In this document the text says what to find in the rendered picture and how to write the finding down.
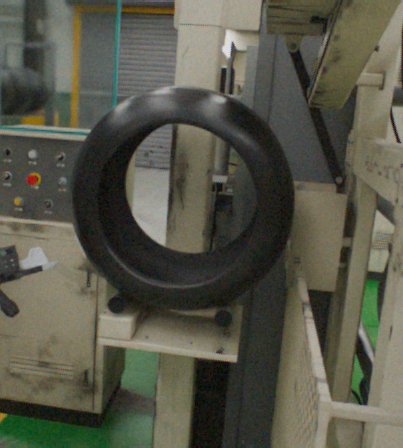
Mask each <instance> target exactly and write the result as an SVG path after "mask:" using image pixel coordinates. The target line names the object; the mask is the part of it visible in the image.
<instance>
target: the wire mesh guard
mask: <svg viewBox="0 0 403 448"><path fill-rule="evenodd" d="M294 266H295V279H294V287H288V295H287V304H286V313H285V322H284V331H283V339H282V347H281V356H280V365H279V374H278V383H277V392H276V400H275V409H274V418H273V427H272V436H273V434H274V442H273V447H272V442H271V448H288V447H289V448H293V447H294V448H301V444H302V448H308V445H309V448H311V443H312V448H325V445H326V438H327V430H328V423H329V415H330V411H331V405H332V401H331V397H330V392H329V389H328V384H327V380H326V375H325V371H324V366H323V362H322V357H321V353H320V348H319V344H318V339H317V334H316V331H315V326H314V322H313V317H312V313H311V308H310V304H309V299H308V295H307V293H308V290H307V286H306V281H305V277H304V272H303V268H302V263H301V258H300V257H299V256H294ZM299 308H300V309H299ZM302 320H303V321H302ZM300 321H301V322H300ZM295 322H296V323H295ZM303 324H304V326H303ZM298 327H299V328H298ZM301 328H302V330H301ZM304 329H305V331H304ZM299 330H300V331H299ZM302 332H303V334H302ZM299 333H300V334H299ZM305 335H306V336H305ZM300 336H301V337H300ZM303 336H304V338H303ZM306 339H307V343H306ZM295 341H296V342H295ZM304 341H305V344H304ZM296 343H297V344H296ZM307 346H308V349H307ZM293 348H294V349H293ZM300 348H301V349H300ZM305 348H306V351H305ZM298 352H299V354H298ZM301 353H302V355H301ZM308 354H309V355H308ZM306 355H307V358H306ZM299 356H300V358H299ZM296 357H297V358H296ZM302 358H303V361H302ZM297 360H298V362H297ZM300 361H301V363H300ZM307 362H308V366H307ZM294 363H295V364H294ZM303 364H304V367H303ZM295 365H296V367H295ZM301 366H302V369H301ZM311 368H312V370H311ZM293 371H294V372H293ZM304 371H305V375H304ZM308 371H309V376H308ZM302 373H303V375H302ZM312 375H313V379H312ZM310 376H311V378H310ZM291 377H292V378H291ZM298 377H299V379H298ZM305 378H306V383H305ZM303 380H304V383H303ZM309 380H310V386H309ZM296 381H297V383H296ZM299 383H300V385H299ZM307 383H308V384H307ZM311 383H312V389H311ZM314 385H315V386H314ZM294 386H295V387H294ZM297 386H298V388H297ZM304 387H305V391H304ZM306 387H307V391H306ZM295 389H296V391H295ZM300 389H301V392H300ZM308 389H309V394H308ZM292 391H293V392H292ZM298 391H299V394H298ZM310 391H311V392H310ZM288 392H289V393H288ZM315 392H316V395H315ZM293 394H294V396H293ZM312 394H313V400H312ZM301 395H302V398H301ZM305 395H306V399H305ZM307 395H308V397H307ZM290 396H291V397H290ZM291 398H292V399H291ZM299 398H300V399H299ZM309 398H310V404H309ZM314 399H315V406H314ZM302 402H303V406H302ZM317 402H318V409H317V415H316V421H315V412H316V404H317ZM306 403H307V409H306ZM289 404H290V405H289ZM296 406H297V409H296ZM313 406H314V410H313ZM310 409H311V416H310ZM287 410H288V411H287ZM294 410H295V412H294ZM303 410H304V415H303ZM299 411H300V412H299ZM297 412H298V415H297ZM292 413H293V415H292ZM307 413H308V420H307ZM295 415H296V417H295ZM312 415H313V422H312ZM290 418H291V420H290ZM300 418H301V421H300ZM293 419H294V420H293ZM298 419H299V422H298ZM304 419H305V425H304ZM311 422H312V425H311ZM288 423H289V424H288ZM291 423H292V424H291ZM309 423H310V424H309ZM283 424H284V425H283ZM308 425H309V431H308ZM289 426H290V428H289ZM299 426H300V430H299ZM301 426H302V430H301ZM285 427H286V428H285ZM313 428H315V429H314V436H313ZM305 429H306V435H305ZM310 430H311V437H310ZM293 431H294V432H293ZM287 432H288V433H287ZM291 434H292V436H291ZM300 434H301V439H300ZM296 435H297V437H296ZM302 435H303V439H302ZM272 436H271V439H272ZM307 436H308V439H307ZM294 437H295V440H294ZM309 437H310V439H309ZM292 439H293V442H292ZM304 441H305V443H304ZM306 441H307V444H306ZM282 442H283V443H282ZM297 442H298V446H297ZM290 443H291V445H290ZM295 443H296V447H295ZM303 445H304V447H303ZM284 446H285V447H284Z"/></svg>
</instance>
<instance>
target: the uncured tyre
mask: <svg viewBox="0 0 403 448"><path fill-rule="evenodd" d="M169 124H179V125H187V126H192V127H200V128H202V129H204V130H206V131H209V132H211V133H213V134H214V135H216V136H218V137H219V138H221V139H222V140H224V141H225V142H226V143H227V144H228V145H230V146H231V147H232V148H233V149H234V150H235V151H236V152H237V154H238V155H239V156H240V157H241V159H242V160H243V162H244V163H245V165H246V166H247V168H248V170H249V172H250V174H251V177H252V179H253V182H254V186H255V189H256V194H257V207H256V210H255V212H254V215H253V217H252V219H251V221H250V222H249V224H248V225H247V227H246V228H245V229H244V230H243V232H242V233H241V234H240V235H239V236H238V237H236V238H235V239H234V240H233V241H231V242H230V243H228V244H227V245H225V246H223V247H221V248H218V249H216V250H213V251H209V252H204V253H184V252H179V251H175V250H172V249H169V248H167V247H165V246H163V245H161V244H159V243H158V242H156V241H155V240H153V239H152V238H151V237H150V236H149V235H147V234H146V233H145V232H144V230H143V229H142V228H141V227H140V226H139V224H138V223H137V221H136V220H135V218H134V216H133V214H132V212H131V209H130V206H129V203H128V199H127V193H126V177H127V171H128V167H129V164H130V161H131V158H132V156H133V154H134V152H135V151H136V149H137V148H138V146H139V145H140V144H141V142H142V141H143V140H144V139H145V138H146V137H147V136H148V135H150V134H151V133H152V132H153V131H155V130H156V129H158V128H162V127H164V126H166V125H169ZM69 199H70V212H71V218H72V223H73V226H74V230H75V233H76V236H77V238H78V240H79V242H80V244H81V246H82V248H83V251H84V254H85V255H86V257H87V258H88V260H89V261H90V263H91V264H92V266H93V267H94V268H95V269H96V270H97V272H98V273H99V274H100V275H101V276H102V277H103V278H104V279H105V280H106V281H107V282H109V283H110V284H111V285H112V286H113V287H115V288H116V289H117V290H119V291H120V292H122V293H123V294H125V295H127V296H129V297H130V298H132V299H134V300H137V301H139V302H141V303H144V304H146V305H149V306H153V307H157V308H161V309H166V310H174V311H194V310H201V309H206V308H211V307H214V306H218V305H220V304H223V303H226V302H228V301H230V300H232V299H234V298H236V297H238V296H240V295H241V294H243V293H244V292H246V291H248V290H249V289H250V288H252V287H253V286H254V285H256V284H257V283H258V282H259V281H260V280H261V279H262V278H263V277H264V276H265V275H266V274H267V273H268V272H269V271H270V269H271V268H272V267H273V266H274V264H275V263H276V261H277V260H278V258H279V257H280V255H281V253H282V251H283V250H284V248H285V246H286V244H287V241H288V239H289V236H290V233H291V229H292V225H293V220H294V213H295V189H294V182H293V177H292V172H291V169H290V166H289V163H288V160H287V157H286V155H285V152H284V150H283V147H282V145H281V143H280V141H279V140H278V138H277V136H276V135H275V134H274V133H273V131H272V130H271V129H270V127H269V126H268V125H267V124H266V123H265V121H264V120H263V119H262V118H261V117H260V116H259V115H257V114H256V113H255V112H254V111H253V110H251V109H250V108H249V107H247V106H246V105H244V104H243V103H241V102H239V101H238V100H236V99H234V98H232V97H230V96H227V95H225V94H222V93H219V92H216V91H212V90H208V89H203V88H199V87H192V86H167V87H160V88H155V89H151V90H147V91H144V92H141V93H139V94H136V95H134V96H132V97H130V98H128V99H126V100H124V101H122V102H121V103H119V104H118V105H116V106H115V107H114V108H112V109H111V110H110V111H108V112H107V113H106V114H105V115H104V116H103V117H102V118H101V119H100V120H99V121H98V122H97V123H96V124H95V126H94V127H93V128H92V129H91V131H90V132H89V134H88V135H87V137H86V139H85V141H84V142H83V144H82V146H81V149H80V151H79V153H78V155H77V158H76V161H75V164H74V167H73V171H72V176H71V182H70V194H69Z"/></svg>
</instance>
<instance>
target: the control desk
mask: <svg viewBox="0 0 403 448"><path fill-rule="evenodd" d="M86 137H87V136H80V135H67V134H55V133H42V132H30V131H18V130H6V129H0V248H1V247H6V246H10V245H14V244H15V247H16V252H17V253H18V258H19V260H18V262H19V261H20V260H23V259H26V258H27V257H28V253H29V250H30V249H31V248H34V247H40V248H41V249H42V251H43V252H44V254H45V256H46V258H47V260H48V261H49V262H51V261H56V260H58V261H59V262H58V263H57V264H56V265H55V266H54V267H53V268H51V269H47V270H44V271H40V272H37V273H33V274H29V275H26V276H22V277H21V278H20V279H18V280H14V281H10V282H6V283H2V284H1V285H0V289H1V290H2V291H3V292H4V293H5V294H6V296H7V297H8V298H9V299H10V300H13V301H14V302H15V303H16V304H17V306H18V307H19V308H18V309H19V310H20V313H19V314H18V315H17V316H15V317H10V316H6V315H4V314H3V313H2V311H1V310H0V413H1V414H7V415H13V416H20V417H26V418H33V419H39V420H45V421H52V422H57V423H63V424H70V425H76V426H83V427H89V428H95V429H99V428H100V426H101V424H102V422H103V420H104V418H105V416H106V415H107V413H108V411H109V409H110V407H111V405H112V403H113V401H114V398H115V396H116V394H117V392H118V390H119V388H120V386H121V376H122V374H123V372H124V370H125V351H126V347H120V346H112V345H105V344H99V333H98V322H99V316H100V315H101V314H102V312H103V311H104V310H105V309H106V307H107V303H108V301H109V299H110V298H111V297H112V296H113V294H114V293H115V292H116V291H117V289H116V288H115V287H113V286H112V285H111V284H110V283H109V282H107V281H106V280H105V279H104V278H103V277H102V276H101V275H100V274H99V273H98V272H97V270H96V269H95V268H94V267H93V266H92V264H91V263H90V261H89V260H88V258H87V257H86V255H85V258H84V254H83V252H82V250H81V248H80V247H79V245H78V243H77V241H76V238H75V236H76V233H75V230H74V226H73V223H72V218H71V212H70V199H69V194H70V182H71V176H72V171H73V167H74V164H75V161H76V158H77V155H78V153H79V151H80V149H81V146H82V144H83V142H84V141H85V139H86ZM134 171H135V152H134V154H133V156H132V158H131V161H130V164H129V167H128V171H127V177H126V193H127V199H128V203H129V206H130V209H131V212H132V211H133V191H134ZM0 309H1V308H0Z"/></svg>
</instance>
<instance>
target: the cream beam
mask: <svg viewBox="0 0 403 448"><path fill-rule="evenodd" d="M337 1H338V0H266V9H265V17H266V24H265V27H266V30H267V34H277V35H284V34H285V32H294V33H305V35H304V36H315V37H320V34H321V33H322V28H323V24H314V23H309V21H310V19H311V17H312V16H318V17H321V18H328V19H329V16H330V14H329V12H331V11H333V9H334V7H335V5H336V3H337Z"/></svg>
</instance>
